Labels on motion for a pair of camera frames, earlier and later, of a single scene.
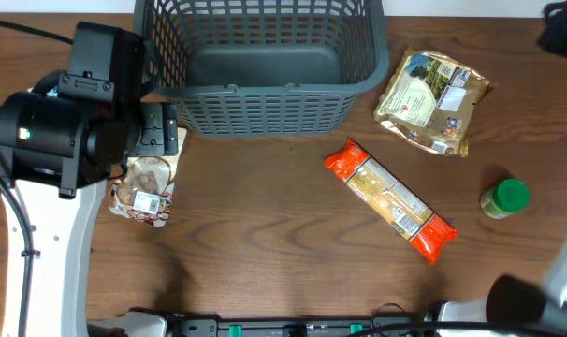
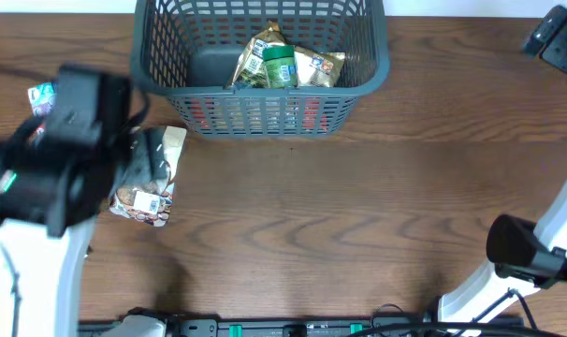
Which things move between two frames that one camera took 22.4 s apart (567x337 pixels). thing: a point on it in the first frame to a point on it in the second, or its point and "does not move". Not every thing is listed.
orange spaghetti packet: (404, 210) to (260, 115)
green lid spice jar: (506, 197) to (281, 65)
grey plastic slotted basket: (265, 67) does not move
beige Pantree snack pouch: (145, 191) does not move
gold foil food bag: (426, 100) to (314, 68)
